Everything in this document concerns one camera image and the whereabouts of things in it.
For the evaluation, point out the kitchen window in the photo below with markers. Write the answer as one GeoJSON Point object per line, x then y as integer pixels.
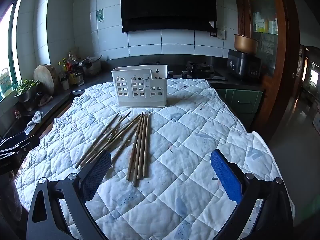
{"type": "Point", "coordinates": [5, 42]}

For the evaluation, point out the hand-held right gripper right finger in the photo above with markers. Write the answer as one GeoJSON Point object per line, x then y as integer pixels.
{"type": "Point", "coordinates": [226, 177]}

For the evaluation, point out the black rice cooker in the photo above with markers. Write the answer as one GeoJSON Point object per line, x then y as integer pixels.
{"type": "Point", "coordinates": [243, 65]}

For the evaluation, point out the black range hood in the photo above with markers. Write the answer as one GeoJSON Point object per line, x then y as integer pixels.
{"type": "Point", "coordinates": [167, 5]}

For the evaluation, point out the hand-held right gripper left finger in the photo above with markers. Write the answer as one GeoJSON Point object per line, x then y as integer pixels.
{"type": "Point", "coordinates": [96, 172]}

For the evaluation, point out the black gas stove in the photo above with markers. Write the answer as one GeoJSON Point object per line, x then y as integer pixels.
{"type": "Point", "coordinates": [200, 70]}

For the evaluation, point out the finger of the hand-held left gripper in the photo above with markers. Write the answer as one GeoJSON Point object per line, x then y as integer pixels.
{"type": "Point", "coordinates": [21, 140]}

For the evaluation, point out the green wall hook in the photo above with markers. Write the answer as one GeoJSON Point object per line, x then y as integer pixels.
{"type": "Point", "coordinates": [100, 15]}

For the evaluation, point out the green cabinet door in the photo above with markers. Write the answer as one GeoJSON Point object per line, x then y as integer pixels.
{"type": "Point", "coordinates": [242, 100]}

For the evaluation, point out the plastic jug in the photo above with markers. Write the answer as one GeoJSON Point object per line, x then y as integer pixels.
{"type": "Point", "coordinates": [5, 83]}

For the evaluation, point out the wooden glass door cabinet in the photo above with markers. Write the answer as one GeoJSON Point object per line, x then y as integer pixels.
{"type": "Point", "coordinates": [280, 55]}

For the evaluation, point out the wall socket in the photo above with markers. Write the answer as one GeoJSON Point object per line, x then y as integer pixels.
{"type": "Point", "coordinates": [221, 34]}

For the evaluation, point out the white plastic utensil holder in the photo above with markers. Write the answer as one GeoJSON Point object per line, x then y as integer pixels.
{"type": "Point", "coordinates": [140, 100]}

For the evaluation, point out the cluster of condiment bottles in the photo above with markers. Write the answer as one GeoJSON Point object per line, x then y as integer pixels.
{"type": "Point", "coordinates": [72, 75]}

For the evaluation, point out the copper inner pot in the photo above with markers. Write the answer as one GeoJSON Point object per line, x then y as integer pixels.
{"type": "Point", "coordinates": [246, 43]}

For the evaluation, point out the metal bowl of greens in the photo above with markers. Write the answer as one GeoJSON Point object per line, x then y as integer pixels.
{"type": "Point", "coordinates": [26, 90]}

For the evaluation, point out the white quilted blanket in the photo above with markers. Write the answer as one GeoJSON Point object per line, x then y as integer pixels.
{"type": "Point", "coordinates": [187, 135]}

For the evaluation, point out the pile of wooden chopsticks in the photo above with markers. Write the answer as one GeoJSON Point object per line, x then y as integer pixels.
{"type": "Point", "coordinates": [143, 142]}

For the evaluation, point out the grey dish cloth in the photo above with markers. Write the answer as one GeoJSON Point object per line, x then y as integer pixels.
{"type": "Point", "coordinates": [35, 118]}

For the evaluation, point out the round wooden cutting board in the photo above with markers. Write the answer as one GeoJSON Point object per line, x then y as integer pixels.
{"type": "Point", "coordinates": [45, 77]}

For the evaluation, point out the metal pot with lid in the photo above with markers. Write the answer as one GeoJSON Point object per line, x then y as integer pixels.
{"type": "Point", "coordinates": [92, 67]}

